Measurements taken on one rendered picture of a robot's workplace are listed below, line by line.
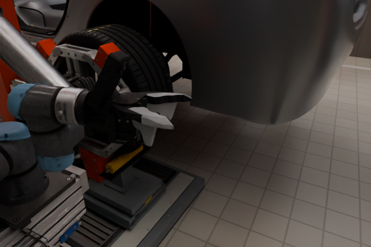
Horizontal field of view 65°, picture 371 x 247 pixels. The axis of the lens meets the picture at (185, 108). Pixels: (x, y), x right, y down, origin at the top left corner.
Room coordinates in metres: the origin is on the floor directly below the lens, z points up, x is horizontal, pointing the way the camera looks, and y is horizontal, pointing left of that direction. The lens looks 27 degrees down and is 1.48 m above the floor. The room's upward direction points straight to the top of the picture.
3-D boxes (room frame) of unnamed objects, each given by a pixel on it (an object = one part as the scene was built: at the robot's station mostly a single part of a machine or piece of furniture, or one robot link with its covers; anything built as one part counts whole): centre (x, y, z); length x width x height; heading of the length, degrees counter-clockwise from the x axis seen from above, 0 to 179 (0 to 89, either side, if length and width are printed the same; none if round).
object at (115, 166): (1.30, 0.33, 0.51); 0.29 x 0.06 x 0.06; 149
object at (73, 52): (1.28, 0.48, 0.85); 0.54 x 0.07 x 0.54; 59
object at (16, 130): (0.72, 0.52, 0.98); 0.13 x 0.12 x 0.14; 167
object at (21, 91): (0.54, 0.29, 1.21); 0.11 x 0.08 x 0.09; 77
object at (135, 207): (1.42, 0.39, 0.32); 0.40 x 0.30 x 0.28; 59
